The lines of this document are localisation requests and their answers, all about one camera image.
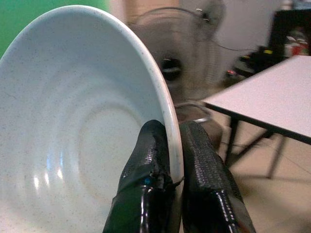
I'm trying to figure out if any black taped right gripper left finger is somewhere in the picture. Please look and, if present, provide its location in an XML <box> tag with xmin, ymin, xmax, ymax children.
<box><xmin>102</xmin><ymin>119</ymin><xmax>181</xmax><ymax>233</ymax></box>

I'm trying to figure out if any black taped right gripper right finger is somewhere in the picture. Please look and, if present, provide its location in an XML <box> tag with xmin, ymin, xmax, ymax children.
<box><xmin>179</xmin><ymin>121</ymin><xmax>257</xmax><ymax>233</ymax></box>

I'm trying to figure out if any pale blue speckled bowl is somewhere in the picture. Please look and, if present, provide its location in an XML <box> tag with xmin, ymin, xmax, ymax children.
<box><xmin>0</xmin><ymin>4</ymin><xmax>185</xmax><ymax>233</ymax></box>

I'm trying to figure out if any white folding table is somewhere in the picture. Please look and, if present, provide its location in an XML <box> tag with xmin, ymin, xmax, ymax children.
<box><xmin>203</xmin><ymin>55</ymin><xmax>311</xmax><ymax>180</ymax></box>

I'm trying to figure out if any grey standing fan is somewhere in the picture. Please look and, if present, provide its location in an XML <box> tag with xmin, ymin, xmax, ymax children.
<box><xmin>128</xmin><ymin>0</ymin><xmax>226</xmax><ymax>125</ymax></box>

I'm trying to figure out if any black shelf with clutter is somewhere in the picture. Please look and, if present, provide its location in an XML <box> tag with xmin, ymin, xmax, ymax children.
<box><xmin>225</xmin><ymin>9</ymin><xmax>311</xmax><ymax>78</ymax></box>

